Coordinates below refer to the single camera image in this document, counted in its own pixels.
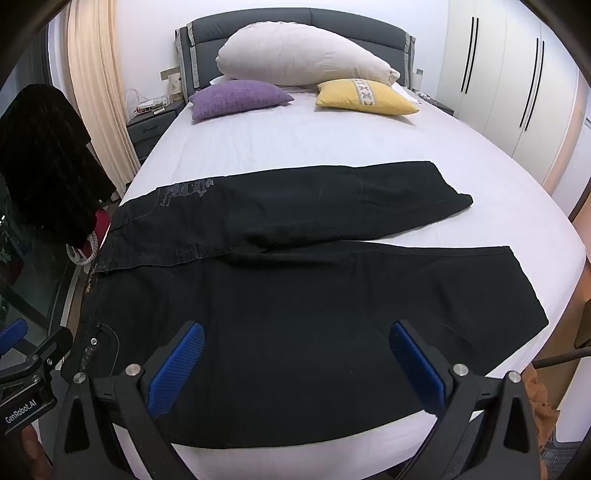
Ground pink white sneaker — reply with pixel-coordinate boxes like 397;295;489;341
67;210;112;267

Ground white wardrobe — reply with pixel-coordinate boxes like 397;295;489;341
436;0;591;195

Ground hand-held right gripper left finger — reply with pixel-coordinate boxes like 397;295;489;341
51;320;206;480

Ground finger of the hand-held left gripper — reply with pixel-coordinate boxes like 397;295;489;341
0;320;27;354
0;328;74;384

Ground glass balcony door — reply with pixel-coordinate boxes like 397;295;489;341
0;28;88;352

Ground black pants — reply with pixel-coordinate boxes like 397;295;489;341
76;161;550;450

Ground bed with white sheet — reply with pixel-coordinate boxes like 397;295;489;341
78;85;587;480

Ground grey padded headboard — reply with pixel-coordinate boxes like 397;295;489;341
174;8;416;100

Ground large white pillow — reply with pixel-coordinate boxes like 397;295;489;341
216;21;402;88

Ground dark grey nightstand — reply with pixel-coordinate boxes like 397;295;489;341
416;92;455;116
126;102;185;164

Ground person's left hand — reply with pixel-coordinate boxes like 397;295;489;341
19;425;51;480

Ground cream curtain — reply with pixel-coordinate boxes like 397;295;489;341
65;0;141;195

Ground orange cloth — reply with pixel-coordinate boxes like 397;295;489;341
526;364;561;444

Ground grey mesh chair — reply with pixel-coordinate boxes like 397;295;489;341
531;346;591;480

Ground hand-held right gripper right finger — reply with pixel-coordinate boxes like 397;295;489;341
389;319;543;480

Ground black hanging garment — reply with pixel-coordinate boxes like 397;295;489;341
0;84;116;245

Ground wardrobe handle pair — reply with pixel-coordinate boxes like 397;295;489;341
460;17;479;95
519;38;546;132

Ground purple cushion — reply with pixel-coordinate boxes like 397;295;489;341
188;79;295;121

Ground white cable bundle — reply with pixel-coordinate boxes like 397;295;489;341
127;88;182;114

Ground yellow cushion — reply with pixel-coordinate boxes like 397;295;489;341
315;78;421;116

